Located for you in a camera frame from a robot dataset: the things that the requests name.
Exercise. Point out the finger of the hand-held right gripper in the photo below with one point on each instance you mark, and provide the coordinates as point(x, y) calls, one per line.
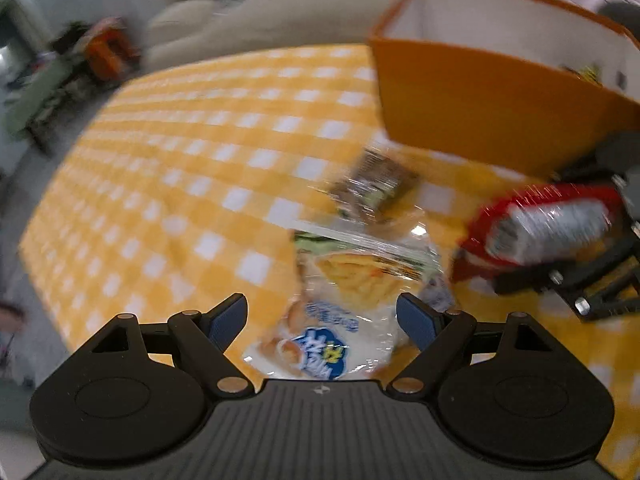
point(615, 155)
point(600, 280)

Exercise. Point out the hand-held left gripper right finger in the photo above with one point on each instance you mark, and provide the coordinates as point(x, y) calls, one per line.
point(417, 322)

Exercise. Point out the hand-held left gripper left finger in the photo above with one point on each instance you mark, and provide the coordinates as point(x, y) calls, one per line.
point(227, 322)

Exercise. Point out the red snack packet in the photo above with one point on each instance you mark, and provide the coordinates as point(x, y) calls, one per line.
point(540, 225)

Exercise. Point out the cream bread snack packet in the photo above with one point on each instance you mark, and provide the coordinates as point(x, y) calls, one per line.
point(320, 350)

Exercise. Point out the orange cardboard box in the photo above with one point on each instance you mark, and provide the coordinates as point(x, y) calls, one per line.
point(475, 100)

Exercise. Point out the clear packet of yellow crisps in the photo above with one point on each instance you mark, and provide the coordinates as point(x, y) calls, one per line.
point(360, 270)

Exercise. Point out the clear packet of brown balls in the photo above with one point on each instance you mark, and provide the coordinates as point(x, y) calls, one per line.
point(375, 180)

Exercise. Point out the yellow checkered tablecloth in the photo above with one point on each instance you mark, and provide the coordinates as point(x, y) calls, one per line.
point(175, 160)

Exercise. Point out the orange stool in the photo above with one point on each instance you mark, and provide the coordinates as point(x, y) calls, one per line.
point(107, 50)

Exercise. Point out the green dining table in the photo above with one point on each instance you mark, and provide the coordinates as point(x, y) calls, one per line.
point(35, 95)

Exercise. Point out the beige sofa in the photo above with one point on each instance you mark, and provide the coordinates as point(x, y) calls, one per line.
point(250, 15)

